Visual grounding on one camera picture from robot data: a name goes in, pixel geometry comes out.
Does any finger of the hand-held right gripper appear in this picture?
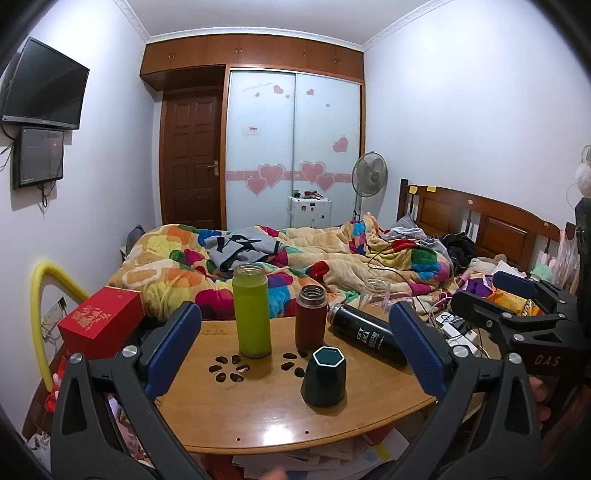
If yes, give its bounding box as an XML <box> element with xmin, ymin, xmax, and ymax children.
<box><xmin>492</xmin><ymin>271</ymin><xmax>579</xmax><ymax>318</ymax></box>
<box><xmin>450</xmin><ymin>291</ymin><xmax>525</xmax><ymax>344</ymax></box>

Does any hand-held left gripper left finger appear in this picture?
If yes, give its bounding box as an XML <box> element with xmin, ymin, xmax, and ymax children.
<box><xmin>50</xmin><ymin>301</ymin><xmax>208</xmax><ymax>480</ymax></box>

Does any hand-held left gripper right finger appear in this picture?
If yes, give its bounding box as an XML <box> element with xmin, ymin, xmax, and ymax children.
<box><xmin>387</xmin><ymin>302</ymin><xmax>542</xmax><ymax>480</ymax></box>

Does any dark green hexagonal cup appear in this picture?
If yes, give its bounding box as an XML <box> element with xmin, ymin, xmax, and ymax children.
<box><xmin>300</xmin><ymin>346</ymin><xmax>347</xmax><ymax>408</ymax></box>

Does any person's right hand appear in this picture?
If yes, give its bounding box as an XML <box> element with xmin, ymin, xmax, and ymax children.
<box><xmin>529</xmin><ymin>376</ymin><xmax>554</xmax><ymax>433</ymax></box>

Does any white power strip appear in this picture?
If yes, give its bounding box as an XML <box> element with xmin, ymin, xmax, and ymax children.
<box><xmin>435</xmin><ymin>311</ymin><xmax>478</xmax><ymax>358</ymax></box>

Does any black thermos bottle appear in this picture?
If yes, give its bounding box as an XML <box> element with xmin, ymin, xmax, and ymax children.
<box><xmin>326</xmin><ymin>304</ymin><xmax>409</xmax><ymax>367</ymax></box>

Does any pink plastic bag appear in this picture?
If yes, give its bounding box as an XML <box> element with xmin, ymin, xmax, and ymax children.
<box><xmin>555</xmin><ymin>225</ymin><xmax>579</xmax><ymax>294</ymax></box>

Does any black clothing pile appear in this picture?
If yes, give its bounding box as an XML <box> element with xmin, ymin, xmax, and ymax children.
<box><xmin>441</xmin><ymin>232</ymin><xmax>478</xmax><ymax>275</ymax></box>

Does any clear glass jar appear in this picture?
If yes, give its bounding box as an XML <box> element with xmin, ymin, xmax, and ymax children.
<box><xmin>358</xmin><ymin>278</ymin><xmax>392</xmax><ymax>319</ymax></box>

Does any wooden bed headboard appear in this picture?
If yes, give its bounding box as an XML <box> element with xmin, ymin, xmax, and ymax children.
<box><xmin>397</xmin><ymin>178</ymin><xmax>566</xmax><ymax>273</ymax></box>

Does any green bottle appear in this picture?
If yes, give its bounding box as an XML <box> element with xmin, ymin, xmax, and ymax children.
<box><xmin>232</xmin><ymin>264</ymin><xmax>272</xmax><ymax>360</ymax></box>

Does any red gift box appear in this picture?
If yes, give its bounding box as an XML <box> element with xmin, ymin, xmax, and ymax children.
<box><xmin>57</xmin><ymin>286</ymin><xmax>145</xmax><ymax>361</ymax></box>

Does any grey crumpled cloth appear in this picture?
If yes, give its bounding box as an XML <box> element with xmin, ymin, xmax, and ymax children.
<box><xmin>381</xmin><ymin>215</ymin><xmax>446</xmax><ymax>247</ymax></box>

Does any red-brown thermos bottle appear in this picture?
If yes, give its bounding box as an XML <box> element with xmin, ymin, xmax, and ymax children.
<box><xmin>294</xmin><ymin>285</ymin><xmax>329</xmax><ymax>352</ymax></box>

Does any grey and black garment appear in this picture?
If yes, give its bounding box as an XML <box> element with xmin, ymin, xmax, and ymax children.
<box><xmin>204</xmin><ymin>228</ymin><xmax>287</xmax><ymax>272</ymax></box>

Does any white fluffy ornament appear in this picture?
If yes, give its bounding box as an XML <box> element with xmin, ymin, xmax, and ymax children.
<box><xmin>575</xmin><ymin>144</ymin><xmax>591</xmax><ymax>200</ymax></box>

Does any colourful heart-print blanket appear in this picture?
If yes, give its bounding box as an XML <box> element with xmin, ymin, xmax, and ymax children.
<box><xmin>107</xmin><ymin>212</ymin><xmax>455</xmax><ymax>321</ymax></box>

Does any yellow foam tube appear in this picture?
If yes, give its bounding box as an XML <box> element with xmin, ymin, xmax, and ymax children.
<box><xmin>30</xmin><ymin>260</ymin><xmax>90</xmax><ymax>391</ymax></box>

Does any white suitcase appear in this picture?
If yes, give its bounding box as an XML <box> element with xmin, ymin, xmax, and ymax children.
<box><xmin>288</xmin><ymin>193</ymin><xmax>333</xmax><ymax>229</ymax></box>

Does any standing electric fan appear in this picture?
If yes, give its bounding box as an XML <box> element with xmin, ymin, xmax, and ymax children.
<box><xmin>351</xmin><ymin>152</ymin><xmax>389</xmax><ymax>221</ymax></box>

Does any brown wooden door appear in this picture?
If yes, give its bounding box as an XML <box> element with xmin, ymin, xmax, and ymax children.
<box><xmin>161</xmin><ymin>88</ymin><xmax>225</xmax><ymax>230</ymax></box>

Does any sliding wardrobe with heart stickers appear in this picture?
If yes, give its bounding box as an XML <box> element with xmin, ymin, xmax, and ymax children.
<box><xmin>224</xmin><ymin>67</ymin><xmax>366</xmax><ymax>230</ymax></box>

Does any wooden overhead cabinet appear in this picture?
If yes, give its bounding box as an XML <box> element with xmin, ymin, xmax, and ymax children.
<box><xmin>140</xmin><ymin>33</ymin><xmax>366</xmax><ymax>92</ymax></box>

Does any black cable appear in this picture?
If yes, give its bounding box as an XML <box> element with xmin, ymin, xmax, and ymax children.
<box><xmin>367</xmin><ymin>237</ymin><xmax>444</xmax><ymax>301</ymax></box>

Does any wall power outlet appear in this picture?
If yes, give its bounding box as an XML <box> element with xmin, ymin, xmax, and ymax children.
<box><xmin>42</xmin><ymin>298</ymin><xmax>68</xmax><ymax>334</ymax></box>

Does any small black wall monitor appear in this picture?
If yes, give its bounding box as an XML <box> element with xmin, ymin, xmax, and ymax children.
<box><xmin>12</xmin><ymin>128</ymin><xmax>65</xmax><ymax>190</ymax></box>

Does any black wall television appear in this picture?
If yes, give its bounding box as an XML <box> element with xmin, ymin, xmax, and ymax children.
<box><xmin>1</xmin><ymin>38</ymin><xmax>90</xmax><ymax>131</ymax></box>

